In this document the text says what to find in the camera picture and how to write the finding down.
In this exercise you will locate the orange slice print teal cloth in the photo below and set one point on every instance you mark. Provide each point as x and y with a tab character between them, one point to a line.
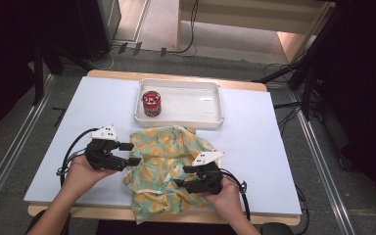
163	153

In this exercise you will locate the red round can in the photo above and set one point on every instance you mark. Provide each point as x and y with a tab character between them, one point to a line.
151	103

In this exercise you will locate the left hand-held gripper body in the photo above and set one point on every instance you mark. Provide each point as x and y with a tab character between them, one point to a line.
103	153

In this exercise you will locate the metal floor rail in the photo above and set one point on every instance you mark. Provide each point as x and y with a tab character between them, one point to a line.
323	169
9	153

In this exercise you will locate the white plastic tray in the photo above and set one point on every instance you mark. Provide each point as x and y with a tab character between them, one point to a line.
189	104

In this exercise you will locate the grey cabinet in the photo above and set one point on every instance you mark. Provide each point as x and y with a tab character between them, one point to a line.
109	16

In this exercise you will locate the black metal stand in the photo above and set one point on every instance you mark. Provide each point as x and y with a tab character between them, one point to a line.
306	65

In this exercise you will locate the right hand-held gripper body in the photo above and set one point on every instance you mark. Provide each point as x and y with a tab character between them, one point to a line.
209	176

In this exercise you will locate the dark post stand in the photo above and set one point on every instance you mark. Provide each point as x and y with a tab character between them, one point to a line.
38	75

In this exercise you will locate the person's right hand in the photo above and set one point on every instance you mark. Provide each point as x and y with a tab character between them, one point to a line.
225	199

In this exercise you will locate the light wooden bench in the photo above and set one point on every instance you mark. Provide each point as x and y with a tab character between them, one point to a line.
241	16

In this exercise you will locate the person's left hand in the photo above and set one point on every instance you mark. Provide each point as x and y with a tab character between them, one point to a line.
81	176

